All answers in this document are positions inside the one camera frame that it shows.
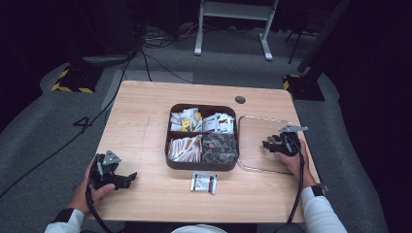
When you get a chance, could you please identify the pile of brown white sticks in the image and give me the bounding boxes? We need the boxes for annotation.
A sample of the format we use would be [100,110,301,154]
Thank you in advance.
[167,134,203,163]

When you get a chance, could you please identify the person's left hand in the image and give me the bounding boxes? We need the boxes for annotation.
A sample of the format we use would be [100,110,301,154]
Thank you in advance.
[66,159,117,215]

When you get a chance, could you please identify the long black floor cable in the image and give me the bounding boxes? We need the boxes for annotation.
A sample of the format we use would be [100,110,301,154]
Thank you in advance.
[0,48,144,199]

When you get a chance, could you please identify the right hand-held gripper black cable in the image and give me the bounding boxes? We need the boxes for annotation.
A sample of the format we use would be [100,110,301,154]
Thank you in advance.
[286,139,306,225]

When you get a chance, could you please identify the black yellow striped stand base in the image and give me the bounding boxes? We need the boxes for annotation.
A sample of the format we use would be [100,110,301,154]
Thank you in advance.
[282,73,326,102]
[51,64,102,94]

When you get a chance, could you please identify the dark slanted metal pole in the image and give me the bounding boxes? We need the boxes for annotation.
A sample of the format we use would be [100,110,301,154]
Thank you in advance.
[295,0,353,74]

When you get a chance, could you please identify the person's right hand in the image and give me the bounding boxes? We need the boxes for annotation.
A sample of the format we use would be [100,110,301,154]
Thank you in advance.
[275,139,317,189]

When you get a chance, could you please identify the bundle of floor cables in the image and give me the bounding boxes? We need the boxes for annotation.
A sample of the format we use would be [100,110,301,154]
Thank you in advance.
[142,20,203,50]

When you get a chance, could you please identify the left hand-held gripper black cable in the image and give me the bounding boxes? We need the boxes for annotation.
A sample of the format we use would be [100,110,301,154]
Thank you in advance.
[85,163,115,233]

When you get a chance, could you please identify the white metal stand frame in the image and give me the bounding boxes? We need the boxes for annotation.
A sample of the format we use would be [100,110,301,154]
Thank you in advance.
[193,0,280,62]

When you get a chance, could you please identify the pile of white red packets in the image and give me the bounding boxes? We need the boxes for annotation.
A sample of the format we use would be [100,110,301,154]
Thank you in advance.
[202,112,235,135]

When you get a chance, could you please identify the thin black floor cable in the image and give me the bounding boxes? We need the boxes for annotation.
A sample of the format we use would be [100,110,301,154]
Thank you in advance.
[139,48,195,85]

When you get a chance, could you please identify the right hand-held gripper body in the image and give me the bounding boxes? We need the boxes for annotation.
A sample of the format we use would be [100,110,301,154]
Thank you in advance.
[274,124,309,158]

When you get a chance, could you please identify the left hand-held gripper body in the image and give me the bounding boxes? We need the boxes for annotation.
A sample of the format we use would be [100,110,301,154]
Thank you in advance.
[88,149,133,191]

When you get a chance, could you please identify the clear lid with metal rim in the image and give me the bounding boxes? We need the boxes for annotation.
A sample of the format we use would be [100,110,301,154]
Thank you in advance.
[236,115,305,176]

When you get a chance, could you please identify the hand-held gripper black cable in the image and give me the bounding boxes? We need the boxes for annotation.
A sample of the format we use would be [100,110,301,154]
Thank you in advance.
[286,139,306,225]
[85,163,115,233]

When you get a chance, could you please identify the dark divided square box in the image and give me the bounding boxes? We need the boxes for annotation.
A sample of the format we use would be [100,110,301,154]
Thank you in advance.
[164,103,241,172]

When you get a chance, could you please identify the white red striped packet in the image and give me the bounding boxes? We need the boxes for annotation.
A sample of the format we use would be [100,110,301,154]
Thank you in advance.
[189,171,219,196]

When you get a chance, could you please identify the pile of white yellow packets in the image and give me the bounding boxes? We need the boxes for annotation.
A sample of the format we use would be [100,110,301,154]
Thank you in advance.
[169,107,203,133]

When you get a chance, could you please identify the pile of dark packets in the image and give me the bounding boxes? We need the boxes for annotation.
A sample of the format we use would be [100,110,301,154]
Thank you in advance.
[201,132,239,164]

